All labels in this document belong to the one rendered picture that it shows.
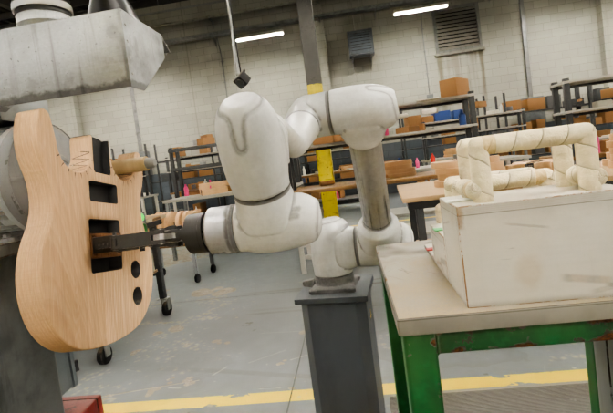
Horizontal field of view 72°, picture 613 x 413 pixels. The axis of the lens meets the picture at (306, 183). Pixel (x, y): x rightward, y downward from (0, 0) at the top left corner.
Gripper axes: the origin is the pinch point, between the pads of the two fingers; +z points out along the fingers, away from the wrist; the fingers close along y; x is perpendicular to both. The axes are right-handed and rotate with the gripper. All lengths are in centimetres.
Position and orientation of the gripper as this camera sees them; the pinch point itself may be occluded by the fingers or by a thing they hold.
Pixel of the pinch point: (108, 244)
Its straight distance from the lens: 90.4
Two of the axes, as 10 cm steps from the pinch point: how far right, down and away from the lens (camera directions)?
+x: -1.2, -9.8, 1.2
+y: 1.2, 1.1, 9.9
